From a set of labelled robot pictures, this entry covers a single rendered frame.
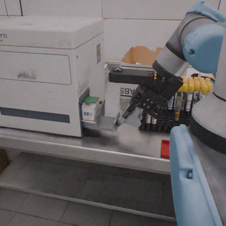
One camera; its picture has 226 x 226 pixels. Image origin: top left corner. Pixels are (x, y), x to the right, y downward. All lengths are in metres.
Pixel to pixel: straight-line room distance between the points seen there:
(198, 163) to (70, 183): 1.22
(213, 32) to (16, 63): 0.47
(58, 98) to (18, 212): 1.18
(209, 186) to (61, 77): 0.47
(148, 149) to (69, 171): 0.91
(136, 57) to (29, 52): 0.62
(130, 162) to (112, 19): 0.77
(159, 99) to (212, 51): 0.20
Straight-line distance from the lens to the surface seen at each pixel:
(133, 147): 0.62
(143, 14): 1.15
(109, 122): 0.65
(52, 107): 0.64
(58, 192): 1.35
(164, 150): 0.62
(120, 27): 1.17
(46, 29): 0.58
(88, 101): 0.62
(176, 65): 0.53
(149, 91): 0.56
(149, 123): 0.69
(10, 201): 1.77
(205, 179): 0.19
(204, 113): 0.20
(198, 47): 0.40
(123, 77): 0.55
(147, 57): 1.11
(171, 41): 0.53
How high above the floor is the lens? 1.25
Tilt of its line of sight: 28 degrees down
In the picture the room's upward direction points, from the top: straight up
